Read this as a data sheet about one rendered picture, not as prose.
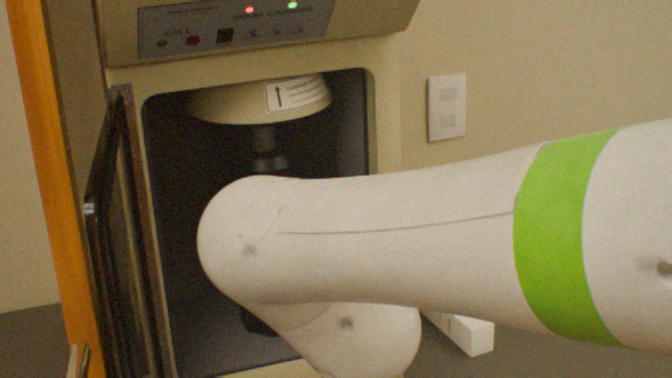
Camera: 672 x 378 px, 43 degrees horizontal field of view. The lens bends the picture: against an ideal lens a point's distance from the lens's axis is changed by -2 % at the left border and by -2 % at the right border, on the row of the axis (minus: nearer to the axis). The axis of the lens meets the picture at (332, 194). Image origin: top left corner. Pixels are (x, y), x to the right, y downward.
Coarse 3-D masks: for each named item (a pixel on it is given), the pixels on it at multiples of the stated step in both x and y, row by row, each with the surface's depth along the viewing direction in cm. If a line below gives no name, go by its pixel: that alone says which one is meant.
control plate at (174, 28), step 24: (216, 0) 78; (240, 0) 79; (264, 0) 80; (288, 0) 81; (312, 0) 82; (144, 24) 79; (168, 24) 80; (192, 24) 81; (216, 24) 82; (240, 24) 83; (264, 24) 84; (288, 24) 85; (312, 24) 86; (144, 48) 82; (168, 48) 84; (192, 48) 85; (216, 48) 86
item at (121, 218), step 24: (120, 144) 81; (96, 168) 64; (120, 168) 79; (120, 192) 76; (120, 216) 74; (96, 240) 59; (120, 240) 72; (96, 264) 60; (120, 264) 70; (96, 288) 61; (144, 288) 90; (144, 312) 87; (144, 336) 84; (144, 360) 81
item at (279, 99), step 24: (192, 96) 100; (216, 96) 97; (240, 96) 96; (264, 96) 96; (288, 96) 96; (312, 96) 98; (216, 120) 97; (240, 120) 96; (264, 120) 96; (288, 120) 96
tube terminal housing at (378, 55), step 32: (96, 32) 93; (160, 64) 88; (192, 64) 89; (224, 64) 90; (256, 64) 91; (288, 64) 93; (320, 64) 94; (352, 64) 95; (384, 64) 96; (384, 96) 97; (384, 128) 99; (384, 160) 100; (160, 288) 97
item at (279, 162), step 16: (256, 128) 104; (272, 128) 105; (240, 144) 108; (256, 144) 105; (272, 144) 105; (288, 144) 107; (240, 160) 104; (256, 160) 103; (272, 160) 103; (288, 160) 104
